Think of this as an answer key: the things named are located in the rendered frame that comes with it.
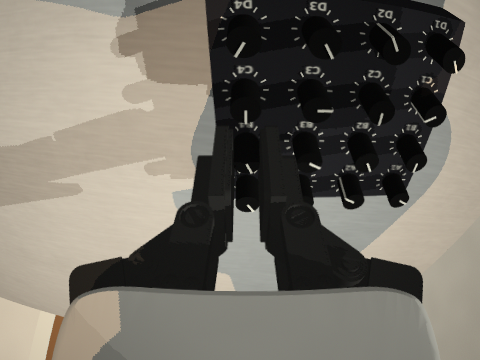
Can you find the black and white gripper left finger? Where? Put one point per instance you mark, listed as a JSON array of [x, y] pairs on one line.
[[184, 254]]

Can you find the black knob box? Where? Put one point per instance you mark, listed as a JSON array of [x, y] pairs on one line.
[[290, 80]]

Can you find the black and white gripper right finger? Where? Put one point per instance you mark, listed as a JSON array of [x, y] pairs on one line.
[[315, 257]]

